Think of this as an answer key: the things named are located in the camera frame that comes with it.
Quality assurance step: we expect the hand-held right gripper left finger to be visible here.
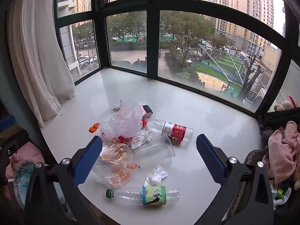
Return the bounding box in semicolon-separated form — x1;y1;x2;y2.
23;135;104;225

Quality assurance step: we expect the clear crumpled plastic bag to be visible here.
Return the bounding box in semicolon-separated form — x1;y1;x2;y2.
100;102;155;149

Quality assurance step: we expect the green cap plastic bottle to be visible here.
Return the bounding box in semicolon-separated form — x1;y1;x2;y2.
105;186;180;207

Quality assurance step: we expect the plush toy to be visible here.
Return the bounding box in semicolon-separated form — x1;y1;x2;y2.
274;96;300;112

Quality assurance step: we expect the white curtain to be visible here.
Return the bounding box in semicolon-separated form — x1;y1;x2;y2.
8;0;76;128

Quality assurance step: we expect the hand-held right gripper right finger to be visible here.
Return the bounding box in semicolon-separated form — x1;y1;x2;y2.
196;133;275;225

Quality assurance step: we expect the dark window frame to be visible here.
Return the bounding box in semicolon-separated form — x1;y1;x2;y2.
53;0;300;120

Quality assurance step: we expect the pink towel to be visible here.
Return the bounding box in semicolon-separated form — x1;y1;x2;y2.
262;121;300;184

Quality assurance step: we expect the dark cloth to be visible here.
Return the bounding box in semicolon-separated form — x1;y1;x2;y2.
258;108;300;146

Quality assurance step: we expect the pink cardboard box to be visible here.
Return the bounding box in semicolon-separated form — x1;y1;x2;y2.
141;104;154;120

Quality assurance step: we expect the clear plastic cup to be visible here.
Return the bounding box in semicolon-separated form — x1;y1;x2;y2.
131;135;176;167

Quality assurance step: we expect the orange printed plastic bag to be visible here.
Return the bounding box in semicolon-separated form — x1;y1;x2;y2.
90;143;141;188

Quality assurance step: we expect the teal lined trash bin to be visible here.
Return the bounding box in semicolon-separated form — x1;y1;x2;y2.
13;160;69;216

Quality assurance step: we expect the red label plastic bottle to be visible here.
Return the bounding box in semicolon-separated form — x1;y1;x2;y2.
142;119;194;148

